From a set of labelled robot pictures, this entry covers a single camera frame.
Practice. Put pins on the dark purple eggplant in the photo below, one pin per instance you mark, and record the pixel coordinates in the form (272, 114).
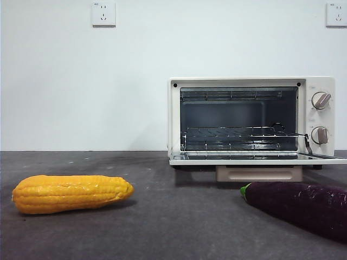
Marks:
(298, 203)

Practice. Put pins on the cream white toaster oven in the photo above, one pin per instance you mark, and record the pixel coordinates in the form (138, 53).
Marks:
(173, 122)

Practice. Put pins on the beige oven knob upright pointer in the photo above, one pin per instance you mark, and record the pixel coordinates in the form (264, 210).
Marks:
(320, 135)

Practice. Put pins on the beige oven knob slanted pointer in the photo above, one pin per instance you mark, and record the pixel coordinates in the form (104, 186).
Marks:
(320, 100)

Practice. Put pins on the yellow corn cob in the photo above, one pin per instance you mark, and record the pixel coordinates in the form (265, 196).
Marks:
(67, 195)

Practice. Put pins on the white wall socket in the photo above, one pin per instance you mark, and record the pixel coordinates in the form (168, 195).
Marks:
(103, 15)
(337, 15)

